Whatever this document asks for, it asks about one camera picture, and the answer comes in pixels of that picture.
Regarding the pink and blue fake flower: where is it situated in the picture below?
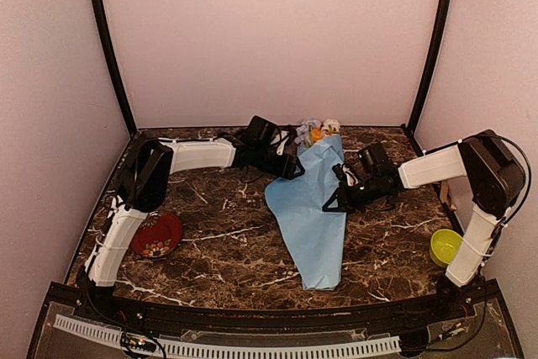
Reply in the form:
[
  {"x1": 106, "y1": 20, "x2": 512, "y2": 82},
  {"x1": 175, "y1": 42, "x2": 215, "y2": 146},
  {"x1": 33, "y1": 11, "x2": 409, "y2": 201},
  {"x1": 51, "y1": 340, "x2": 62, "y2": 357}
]
[{"x1": 295, "y1": 119, "x2": 322, "y2": 147}]

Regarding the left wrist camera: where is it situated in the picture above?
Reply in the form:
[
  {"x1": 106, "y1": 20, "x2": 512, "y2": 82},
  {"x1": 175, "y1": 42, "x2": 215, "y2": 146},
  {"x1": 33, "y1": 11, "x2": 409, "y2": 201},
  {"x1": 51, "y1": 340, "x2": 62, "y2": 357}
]
[{"x1": 272, "y1": 128, "x2": 294, "y2": 156}]

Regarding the black left corner post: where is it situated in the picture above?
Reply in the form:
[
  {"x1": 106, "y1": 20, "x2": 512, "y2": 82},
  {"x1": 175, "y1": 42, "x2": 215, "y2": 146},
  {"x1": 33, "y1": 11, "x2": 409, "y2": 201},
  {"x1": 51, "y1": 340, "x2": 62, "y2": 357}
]
[{"x1": 91, "y1": 0, "x2": 138, "y2": 136}]

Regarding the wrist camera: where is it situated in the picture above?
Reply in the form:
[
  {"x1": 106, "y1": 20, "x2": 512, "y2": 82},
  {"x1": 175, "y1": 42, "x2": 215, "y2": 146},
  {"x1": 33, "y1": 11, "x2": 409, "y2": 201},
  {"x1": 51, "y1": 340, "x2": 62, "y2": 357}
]
[
  {"x1": 272, "y1": 128, "x2": 294, "y2": 156},
  {"x1": 332, "y1": 163, "x2": 362, "y2": 187}
]

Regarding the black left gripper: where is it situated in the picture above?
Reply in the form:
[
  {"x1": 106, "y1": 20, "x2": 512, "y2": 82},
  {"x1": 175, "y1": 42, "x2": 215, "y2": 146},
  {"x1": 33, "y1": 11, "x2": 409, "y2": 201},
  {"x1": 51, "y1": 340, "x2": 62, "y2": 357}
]
[{"x1": 253, "y1": 145, "x2": 304, "y2": 179}]

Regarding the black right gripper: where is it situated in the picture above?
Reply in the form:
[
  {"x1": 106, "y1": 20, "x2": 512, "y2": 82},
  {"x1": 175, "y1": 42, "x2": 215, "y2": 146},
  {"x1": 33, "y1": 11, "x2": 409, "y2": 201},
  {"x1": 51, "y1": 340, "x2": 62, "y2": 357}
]
[{"x1": 323, "y1": 175, "x2": 387, "y2": 214}]

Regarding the black corner post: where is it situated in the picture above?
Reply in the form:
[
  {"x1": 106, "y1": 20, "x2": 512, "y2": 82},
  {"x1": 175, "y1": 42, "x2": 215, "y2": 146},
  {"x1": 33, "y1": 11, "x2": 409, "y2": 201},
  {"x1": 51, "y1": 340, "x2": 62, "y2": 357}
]
[
  {"x1": 404, "y1": 0, "x2": 451, "y2": 136},
  {"x1": 91, "y1": 0, "x2": 138, "y2": 136}
]

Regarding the black right corner post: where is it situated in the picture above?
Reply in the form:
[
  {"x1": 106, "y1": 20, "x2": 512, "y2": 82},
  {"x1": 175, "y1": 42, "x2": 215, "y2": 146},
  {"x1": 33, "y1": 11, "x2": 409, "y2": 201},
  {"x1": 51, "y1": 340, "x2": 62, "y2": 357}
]
[{"x1": 404, "y1": 0, "x2": 451, "y2": 136}]

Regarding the beige satin ribbon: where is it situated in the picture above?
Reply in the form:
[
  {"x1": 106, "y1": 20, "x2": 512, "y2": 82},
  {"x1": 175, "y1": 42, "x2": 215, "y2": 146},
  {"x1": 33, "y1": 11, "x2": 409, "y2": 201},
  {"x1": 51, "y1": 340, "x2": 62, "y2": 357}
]
[{"x1": 439, "y1": 180, "x2": 457, "y2": 212}]

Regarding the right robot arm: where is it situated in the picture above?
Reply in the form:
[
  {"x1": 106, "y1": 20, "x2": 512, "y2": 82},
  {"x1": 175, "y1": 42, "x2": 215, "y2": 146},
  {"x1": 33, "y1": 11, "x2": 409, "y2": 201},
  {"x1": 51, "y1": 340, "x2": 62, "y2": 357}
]
[{"x1": 322, "y1": 129, "x2": 533, "y2": 288}]

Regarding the white slotted cable duct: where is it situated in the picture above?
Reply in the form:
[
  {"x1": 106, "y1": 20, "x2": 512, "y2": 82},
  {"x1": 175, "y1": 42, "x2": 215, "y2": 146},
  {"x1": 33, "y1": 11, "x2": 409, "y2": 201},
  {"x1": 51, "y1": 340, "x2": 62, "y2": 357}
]
[{"x1": 54, "y1": 314, "x2": 401, "y2": 358}]

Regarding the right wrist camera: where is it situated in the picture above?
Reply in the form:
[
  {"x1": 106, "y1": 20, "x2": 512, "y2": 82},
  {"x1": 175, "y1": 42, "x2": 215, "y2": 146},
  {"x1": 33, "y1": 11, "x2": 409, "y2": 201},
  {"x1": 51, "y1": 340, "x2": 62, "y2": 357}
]
[{"x1": 332, "y1": 163, "x2": 362, "y2": 187}]

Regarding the black front frame rail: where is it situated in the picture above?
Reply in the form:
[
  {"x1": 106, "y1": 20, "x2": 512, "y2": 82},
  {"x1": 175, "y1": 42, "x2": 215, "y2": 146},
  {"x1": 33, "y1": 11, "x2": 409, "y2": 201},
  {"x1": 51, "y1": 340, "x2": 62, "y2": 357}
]
[{"x1": 38, "y1": 282, "x2": 485, "y2": 335}]

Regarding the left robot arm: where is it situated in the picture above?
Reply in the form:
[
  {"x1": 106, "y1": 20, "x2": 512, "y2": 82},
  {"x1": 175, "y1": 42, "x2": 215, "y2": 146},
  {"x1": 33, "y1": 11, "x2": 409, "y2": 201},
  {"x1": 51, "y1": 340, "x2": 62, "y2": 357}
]
[{"x1": 78, "y1": 116, "x2": 305, "y2": 288}]

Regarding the red floral plate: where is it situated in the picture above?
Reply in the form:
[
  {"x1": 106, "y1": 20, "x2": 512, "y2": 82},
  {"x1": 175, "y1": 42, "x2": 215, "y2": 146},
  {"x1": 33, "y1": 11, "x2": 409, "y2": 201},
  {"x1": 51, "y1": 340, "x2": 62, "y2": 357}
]
[{"x1": 131, "y1": 212, "x2": 183, "y2": 259}]

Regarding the yellow-green bowl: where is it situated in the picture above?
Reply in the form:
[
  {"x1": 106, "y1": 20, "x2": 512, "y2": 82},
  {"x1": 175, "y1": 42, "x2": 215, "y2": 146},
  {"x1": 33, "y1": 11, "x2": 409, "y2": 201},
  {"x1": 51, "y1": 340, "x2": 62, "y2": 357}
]
[{"x1": 429, "y1": 229, "x2": 462, "y2": 268}]

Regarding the blue wrapping paper sheet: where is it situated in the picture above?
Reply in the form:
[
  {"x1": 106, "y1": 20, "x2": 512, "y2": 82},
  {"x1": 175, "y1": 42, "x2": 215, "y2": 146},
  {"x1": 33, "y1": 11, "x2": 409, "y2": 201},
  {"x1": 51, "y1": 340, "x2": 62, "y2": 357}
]
[{"x1": 265, "y1": 135, "x2": 346, "y2": 290}]

